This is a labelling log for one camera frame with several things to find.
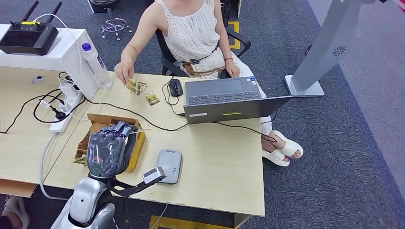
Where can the person's right hand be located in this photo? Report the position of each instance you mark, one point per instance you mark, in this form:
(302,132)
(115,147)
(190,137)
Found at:
(124,72)

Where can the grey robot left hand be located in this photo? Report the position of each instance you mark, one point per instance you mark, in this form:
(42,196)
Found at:
(107,151)

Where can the person's left hand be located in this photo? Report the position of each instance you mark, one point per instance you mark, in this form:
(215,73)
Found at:
(233,69)

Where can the patterned room key card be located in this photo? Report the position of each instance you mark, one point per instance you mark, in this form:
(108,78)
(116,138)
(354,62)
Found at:
(80,161)

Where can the cardboard divider box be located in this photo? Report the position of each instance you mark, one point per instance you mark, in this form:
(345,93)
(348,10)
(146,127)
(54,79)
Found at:
(139,153)

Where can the person's right forearm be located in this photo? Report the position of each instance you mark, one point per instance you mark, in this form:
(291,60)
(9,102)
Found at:
(129,54)

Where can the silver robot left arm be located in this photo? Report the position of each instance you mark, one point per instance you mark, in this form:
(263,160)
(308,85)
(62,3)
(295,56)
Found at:
(84,197)

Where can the person's left forearm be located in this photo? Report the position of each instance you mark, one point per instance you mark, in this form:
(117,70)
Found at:
(226,47)

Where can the person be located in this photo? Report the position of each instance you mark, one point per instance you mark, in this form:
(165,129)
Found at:
(9,218)
(193,31)

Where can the grey card reader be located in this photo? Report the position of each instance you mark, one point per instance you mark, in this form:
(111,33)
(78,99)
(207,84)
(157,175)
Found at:
(172,161)

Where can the grey laptop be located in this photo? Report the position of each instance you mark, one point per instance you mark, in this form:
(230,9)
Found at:
(221,91)

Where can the clear water bottle blue cap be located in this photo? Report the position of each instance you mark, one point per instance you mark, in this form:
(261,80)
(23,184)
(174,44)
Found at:
(96,66)

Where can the black office chair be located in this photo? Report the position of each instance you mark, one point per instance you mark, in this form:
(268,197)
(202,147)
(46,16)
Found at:
(240,39)

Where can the yellow floor tape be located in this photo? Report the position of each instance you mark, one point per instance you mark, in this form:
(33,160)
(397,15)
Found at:
(177,222)
(236,28)

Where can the black stool chrome base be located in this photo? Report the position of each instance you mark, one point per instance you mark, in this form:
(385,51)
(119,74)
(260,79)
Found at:
(115,25)

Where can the black adapter plug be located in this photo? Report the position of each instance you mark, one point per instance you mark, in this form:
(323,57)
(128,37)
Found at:
(72,82)

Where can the white power strip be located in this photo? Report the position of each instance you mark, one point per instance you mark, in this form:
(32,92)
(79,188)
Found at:
(61,124)

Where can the black computer mouse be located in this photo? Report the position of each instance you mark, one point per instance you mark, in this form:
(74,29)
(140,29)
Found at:
(176,87)

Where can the white charger adapter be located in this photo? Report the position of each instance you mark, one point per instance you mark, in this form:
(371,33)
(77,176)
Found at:
(68,88)

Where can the black power plug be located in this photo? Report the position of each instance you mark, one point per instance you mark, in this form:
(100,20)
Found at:
(59,114)

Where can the white sandal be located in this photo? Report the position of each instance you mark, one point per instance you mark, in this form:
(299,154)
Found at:
(277,158)
(290,147)

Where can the grey kiosk stand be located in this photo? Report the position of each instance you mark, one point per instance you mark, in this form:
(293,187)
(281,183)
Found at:
(329,41)

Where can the black remote controller with antennas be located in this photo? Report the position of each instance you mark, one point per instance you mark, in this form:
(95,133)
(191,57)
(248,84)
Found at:
(28,39)

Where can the white slipper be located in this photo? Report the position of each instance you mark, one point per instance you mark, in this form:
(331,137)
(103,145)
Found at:
(15,205)

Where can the black camera bracket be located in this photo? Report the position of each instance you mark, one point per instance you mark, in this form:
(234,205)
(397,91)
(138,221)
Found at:
(126,190)

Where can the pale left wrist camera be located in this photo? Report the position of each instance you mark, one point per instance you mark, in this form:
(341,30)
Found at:
(154,175)

